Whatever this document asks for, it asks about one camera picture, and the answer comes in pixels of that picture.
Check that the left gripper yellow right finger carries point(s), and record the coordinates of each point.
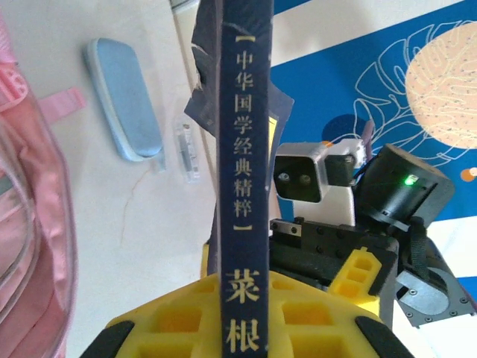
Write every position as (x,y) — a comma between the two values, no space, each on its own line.
(316,324)

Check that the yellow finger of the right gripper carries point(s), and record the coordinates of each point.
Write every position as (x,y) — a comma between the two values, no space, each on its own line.
(354,276)

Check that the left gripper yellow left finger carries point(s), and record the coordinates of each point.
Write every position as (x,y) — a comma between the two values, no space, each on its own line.
(167,317)

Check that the dark blue gold-spine book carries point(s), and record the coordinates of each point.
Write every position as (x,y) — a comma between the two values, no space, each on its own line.
(244,186)

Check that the clear plastic ruler box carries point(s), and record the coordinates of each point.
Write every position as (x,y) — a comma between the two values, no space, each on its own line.
(188,156)

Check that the pink school backpack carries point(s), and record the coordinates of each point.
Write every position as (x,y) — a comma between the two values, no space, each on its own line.
(30,223)

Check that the light blue pencil case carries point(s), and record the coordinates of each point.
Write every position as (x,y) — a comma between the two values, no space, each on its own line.
(123,97)

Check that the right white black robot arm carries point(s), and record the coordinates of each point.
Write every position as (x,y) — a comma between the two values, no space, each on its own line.
(406,194)

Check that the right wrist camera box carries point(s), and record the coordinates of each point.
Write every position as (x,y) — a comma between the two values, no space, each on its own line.
(298,175)

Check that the aluminium table side rail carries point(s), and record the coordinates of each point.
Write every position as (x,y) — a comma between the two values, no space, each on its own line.
(182,5)

